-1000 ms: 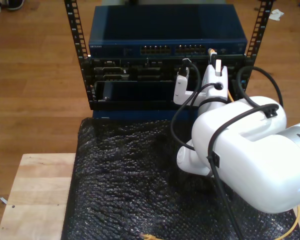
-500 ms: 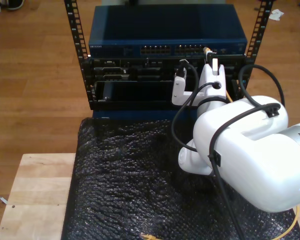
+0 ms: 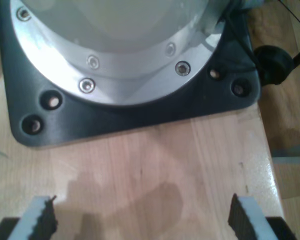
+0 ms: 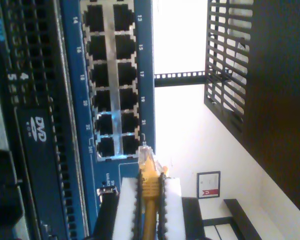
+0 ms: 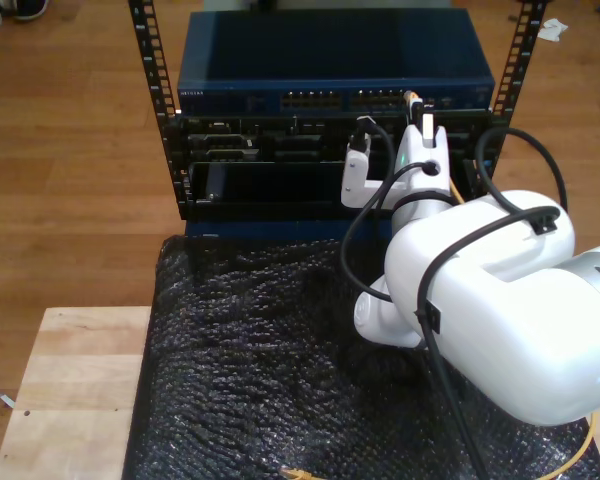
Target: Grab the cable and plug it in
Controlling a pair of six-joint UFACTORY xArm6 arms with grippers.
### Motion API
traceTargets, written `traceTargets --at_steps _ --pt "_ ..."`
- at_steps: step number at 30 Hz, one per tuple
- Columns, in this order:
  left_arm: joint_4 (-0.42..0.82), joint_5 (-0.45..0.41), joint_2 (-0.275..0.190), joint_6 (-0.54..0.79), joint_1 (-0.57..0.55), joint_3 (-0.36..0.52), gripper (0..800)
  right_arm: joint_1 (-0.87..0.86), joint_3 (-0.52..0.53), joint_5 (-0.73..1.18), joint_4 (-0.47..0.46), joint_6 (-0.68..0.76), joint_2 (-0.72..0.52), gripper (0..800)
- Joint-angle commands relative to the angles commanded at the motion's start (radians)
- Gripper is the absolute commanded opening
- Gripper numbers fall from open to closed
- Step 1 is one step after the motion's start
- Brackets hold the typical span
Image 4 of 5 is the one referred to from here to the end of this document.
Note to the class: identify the framed certificate with red ribbon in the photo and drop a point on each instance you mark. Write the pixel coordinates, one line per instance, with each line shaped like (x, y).
(208, 185)

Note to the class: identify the black rack server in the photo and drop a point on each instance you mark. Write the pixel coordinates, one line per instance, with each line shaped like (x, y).
(35, 125)

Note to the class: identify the dark perforated cabinet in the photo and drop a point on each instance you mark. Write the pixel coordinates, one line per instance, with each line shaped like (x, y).
(277, 100)

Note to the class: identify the blue network switch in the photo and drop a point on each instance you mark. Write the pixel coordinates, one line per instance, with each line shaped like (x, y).
(75, 125)

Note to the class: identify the black rack frame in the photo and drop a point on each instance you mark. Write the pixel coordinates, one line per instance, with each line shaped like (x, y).
(180, 78)

